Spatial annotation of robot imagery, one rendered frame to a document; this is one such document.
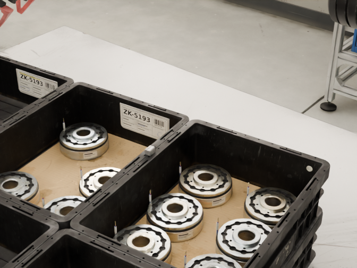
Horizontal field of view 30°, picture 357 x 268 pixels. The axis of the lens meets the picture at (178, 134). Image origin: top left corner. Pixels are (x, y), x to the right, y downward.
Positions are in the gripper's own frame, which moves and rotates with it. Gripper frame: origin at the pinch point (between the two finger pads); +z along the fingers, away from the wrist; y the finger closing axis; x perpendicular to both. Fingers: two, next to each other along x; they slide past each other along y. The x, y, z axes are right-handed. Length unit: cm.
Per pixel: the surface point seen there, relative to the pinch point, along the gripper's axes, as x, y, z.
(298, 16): -54, 260, 82
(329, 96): -89, 159, 64
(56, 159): -34.0, -31.0, 2.6
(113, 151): -43.1, -23.8, -0.9
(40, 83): -18.8, -14.3, 1.2
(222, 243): -72, -46, -16
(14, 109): -15.4, -16.8, 10.3
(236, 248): -74, -46, -17
